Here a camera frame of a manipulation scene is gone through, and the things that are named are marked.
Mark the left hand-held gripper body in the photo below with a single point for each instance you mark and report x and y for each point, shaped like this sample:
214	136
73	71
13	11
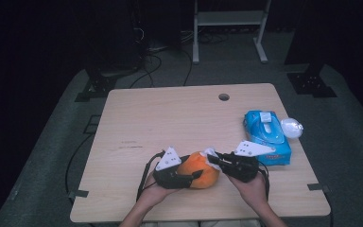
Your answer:
167	175

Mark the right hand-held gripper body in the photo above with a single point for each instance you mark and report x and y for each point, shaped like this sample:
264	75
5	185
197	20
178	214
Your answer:
242	168

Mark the orange round soft toy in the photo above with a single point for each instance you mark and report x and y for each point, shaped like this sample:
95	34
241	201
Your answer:
201	179

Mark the white wet wipe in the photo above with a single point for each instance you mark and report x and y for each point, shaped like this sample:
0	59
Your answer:
208	152

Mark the person's left hand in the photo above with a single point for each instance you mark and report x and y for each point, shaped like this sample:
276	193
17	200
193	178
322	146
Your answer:
154	192

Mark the person's right hand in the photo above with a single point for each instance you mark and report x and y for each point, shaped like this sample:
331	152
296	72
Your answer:
252	190

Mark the blue wet wipes pack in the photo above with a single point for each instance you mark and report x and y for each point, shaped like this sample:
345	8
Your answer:
266	129

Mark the grey tape strip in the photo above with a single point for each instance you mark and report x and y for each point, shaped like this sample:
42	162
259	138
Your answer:
78	193
318	187

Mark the black stand base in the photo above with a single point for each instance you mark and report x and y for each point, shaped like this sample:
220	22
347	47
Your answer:
310	83
96	86

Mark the white metal stand frame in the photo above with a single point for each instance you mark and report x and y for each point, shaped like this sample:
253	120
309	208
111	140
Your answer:
230	18

